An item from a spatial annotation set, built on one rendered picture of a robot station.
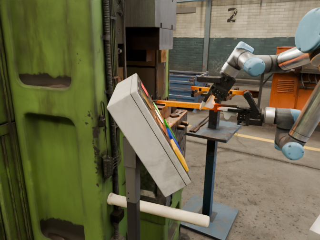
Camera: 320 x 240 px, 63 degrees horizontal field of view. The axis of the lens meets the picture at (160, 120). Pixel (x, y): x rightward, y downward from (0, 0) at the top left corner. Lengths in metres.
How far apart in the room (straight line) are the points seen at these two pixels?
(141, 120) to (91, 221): 0.77
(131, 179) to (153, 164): 0.21
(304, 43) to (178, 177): 0.49
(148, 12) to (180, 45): 8.53
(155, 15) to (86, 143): 0.60
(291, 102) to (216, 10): 5.28
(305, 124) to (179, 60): 8.72
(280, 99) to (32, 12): 4.06
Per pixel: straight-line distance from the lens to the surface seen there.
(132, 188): 0.86
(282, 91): 4.67
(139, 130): 0.61
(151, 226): 1.54
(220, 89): 1.25
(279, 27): 8.73
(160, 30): 1.22
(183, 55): 9.64
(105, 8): 1.05
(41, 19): 1.21
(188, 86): 5.05
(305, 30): 0.84
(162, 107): 1.30
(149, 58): 1.37
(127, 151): 0.81
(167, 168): 0.66
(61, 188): 1.38
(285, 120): 1.27
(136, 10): 1.20
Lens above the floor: 1.31
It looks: 17 degrees down
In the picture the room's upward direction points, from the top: 1 degrees clockwise
